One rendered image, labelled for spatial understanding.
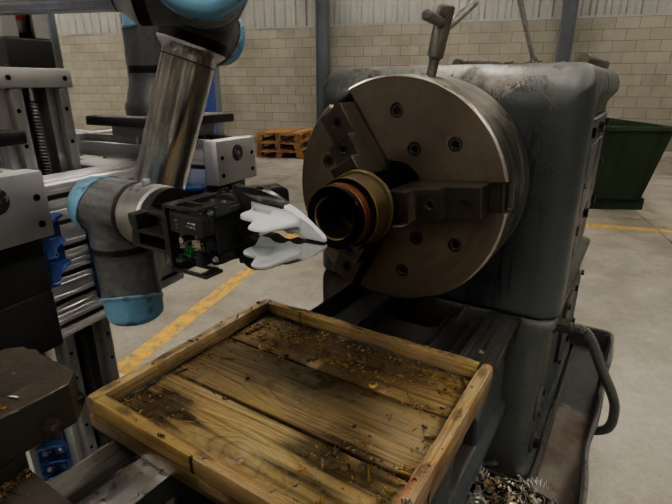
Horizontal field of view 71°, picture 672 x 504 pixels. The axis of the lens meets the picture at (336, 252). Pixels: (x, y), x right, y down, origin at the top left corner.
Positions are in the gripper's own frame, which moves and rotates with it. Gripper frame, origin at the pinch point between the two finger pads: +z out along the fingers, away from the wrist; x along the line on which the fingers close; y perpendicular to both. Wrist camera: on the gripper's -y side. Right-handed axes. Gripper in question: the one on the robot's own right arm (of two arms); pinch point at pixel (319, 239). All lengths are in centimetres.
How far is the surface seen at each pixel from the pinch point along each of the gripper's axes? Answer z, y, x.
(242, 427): -5.3, 7.7, -19.4
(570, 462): 24, -48, -55
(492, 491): 13, -29, -51
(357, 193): -0.8, -8.9, 2.6
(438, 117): 2.9, -22.9, 9.9
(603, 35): -74, -1054, 82
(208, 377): -15.0, 3.3, -19.4
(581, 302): 9, -255, -113
